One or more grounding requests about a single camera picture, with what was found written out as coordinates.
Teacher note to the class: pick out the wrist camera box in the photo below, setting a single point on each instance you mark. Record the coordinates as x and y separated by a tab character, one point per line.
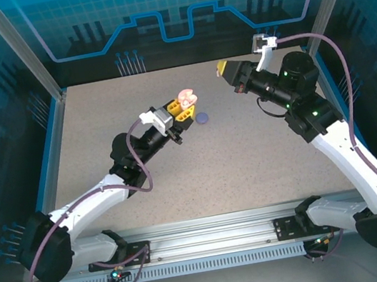
161	118
262	43

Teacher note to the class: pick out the aluminium mounting rail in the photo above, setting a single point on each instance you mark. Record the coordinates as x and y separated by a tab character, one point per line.
208	235

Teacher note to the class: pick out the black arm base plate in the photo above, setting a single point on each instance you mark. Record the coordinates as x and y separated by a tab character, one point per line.
144	258
283	230

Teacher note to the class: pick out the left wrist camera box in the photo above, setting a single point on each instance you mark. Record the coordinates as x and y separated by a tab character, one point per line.
161	118

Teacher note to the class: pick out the blue table edge strip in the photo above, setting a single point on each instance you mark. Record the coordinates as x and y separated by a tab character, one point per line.
330	77
47	154

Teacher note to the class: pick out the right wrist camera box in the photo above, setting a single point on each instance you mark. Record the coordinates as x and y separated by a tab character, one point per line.
262	43

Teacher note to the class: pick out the pink earbud charging case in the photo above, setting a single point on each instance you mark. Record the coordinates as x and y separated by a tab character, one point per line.
186	96

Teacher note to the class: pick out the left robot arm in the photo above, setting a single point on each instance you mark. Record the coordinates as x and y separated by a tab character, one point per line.
87	205

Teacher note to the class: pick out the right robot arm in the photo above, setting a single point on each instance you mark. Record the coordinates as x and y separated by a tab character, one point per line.
358	163

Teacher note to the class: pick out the small LED circuit board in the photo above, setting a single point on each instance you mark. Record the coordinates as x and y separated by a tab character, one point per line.
321	241
116	274

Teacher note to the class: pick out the purple earbud charging case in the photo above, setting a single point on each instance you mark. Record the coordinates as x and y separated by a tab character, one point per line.
202	118

